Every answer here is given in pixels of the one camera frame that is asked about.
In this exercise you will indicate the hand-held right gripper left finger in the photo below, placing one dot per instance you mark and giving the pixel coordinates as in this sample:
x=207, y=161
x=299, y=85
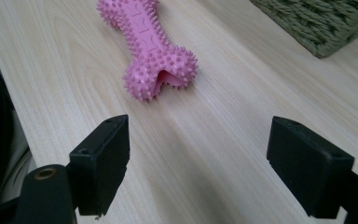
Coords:
x=101, y=165

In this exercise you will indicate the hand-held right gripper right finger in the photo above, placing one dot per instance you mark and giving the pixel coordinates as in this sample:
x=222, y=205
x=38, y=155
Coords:
x=307, y=168

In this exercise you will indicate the pink spiky bone toy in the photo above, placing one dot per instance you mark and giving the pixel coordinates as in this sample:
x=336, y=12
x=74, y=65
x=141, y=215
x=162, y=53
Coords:
x=150, y=46

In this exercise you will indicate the green woven basket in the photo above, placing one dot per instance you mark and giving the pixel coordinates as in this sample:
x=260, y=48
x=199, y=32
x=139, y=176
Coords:
x=320, y=21

